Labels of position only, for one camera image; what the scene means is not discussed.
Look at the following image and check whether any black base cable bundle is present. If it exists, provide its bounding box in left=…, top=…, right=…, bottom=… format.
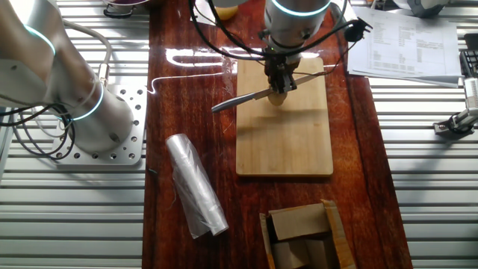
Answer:
left=0, top=102, right=78, bottom=161

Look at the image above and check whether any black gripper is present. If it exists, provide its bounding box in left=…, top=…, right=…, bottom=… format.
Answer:
left=264, top=54, right=300, bottom=94

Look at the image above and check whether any metal camera mount clamp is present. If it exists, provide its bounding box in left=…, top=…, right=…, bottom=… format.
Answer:
left=432, top=108, right=478, bottom=137

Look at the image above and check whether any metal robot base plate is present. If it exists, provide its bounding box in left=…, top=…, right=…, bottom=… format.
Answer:
left=50, top=84, right=149, bottom=167

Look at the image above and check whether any grey exterior camera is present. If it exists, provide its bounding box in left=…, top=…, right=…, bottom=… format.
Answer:
left=462, top=76, right=478, bottom=113

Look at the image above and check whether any printed white paper stack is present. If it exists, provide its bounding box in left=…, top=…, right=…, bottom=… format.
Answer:
left=347, top=5, right=464, bottom=89

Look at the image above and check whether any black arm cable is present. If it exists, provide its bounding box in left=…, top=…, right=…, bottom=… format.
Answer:
left=187, top=0, right=359, bottom=61

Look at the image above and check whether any open cardboard box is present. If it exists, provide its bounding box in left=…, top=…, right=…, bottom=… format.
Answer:
left=259, top=199, right=358, bottom=269

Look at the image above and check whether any small yellow potato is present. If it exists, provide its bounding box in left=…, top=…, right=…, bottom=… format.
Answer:
left=267, top=91, right=288, bottom=107
left=215, top=4, right=239, bottom=22

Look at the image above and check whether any steel cooking pot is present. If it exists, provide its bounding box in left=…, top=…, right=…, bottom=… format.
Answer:
left=101, top=0, right=150, bottom=19

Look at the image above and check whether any clear plastic bag roll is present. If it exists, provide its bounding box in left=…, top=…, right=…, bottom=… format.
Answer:
left=166, top=133, right=229, bottom=240

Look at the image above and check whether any bamboo cutting board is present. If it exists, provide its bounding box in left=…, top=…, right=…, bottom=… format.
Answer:
left=235, top=55, right=334, bottom=177

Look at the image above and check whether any grey hose with connector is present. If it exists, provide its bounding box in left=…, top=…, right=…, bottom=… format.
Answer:
left=61, top=18, right=113, bottom=89

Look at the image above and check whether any steel cleaver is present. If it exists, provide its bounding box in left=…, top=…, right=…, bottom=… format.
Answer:
left=193, top=0, right=218, bottom=26

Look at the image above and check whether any steel chef knife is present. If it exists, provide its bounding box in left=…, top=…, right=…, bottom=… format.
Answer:
left=211, top=70, right=328, bottom=114

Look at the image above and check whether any black keyboard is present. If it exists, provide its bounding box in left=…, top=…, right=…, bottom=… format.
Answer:
left=459, top=48, right=478, bottom=79

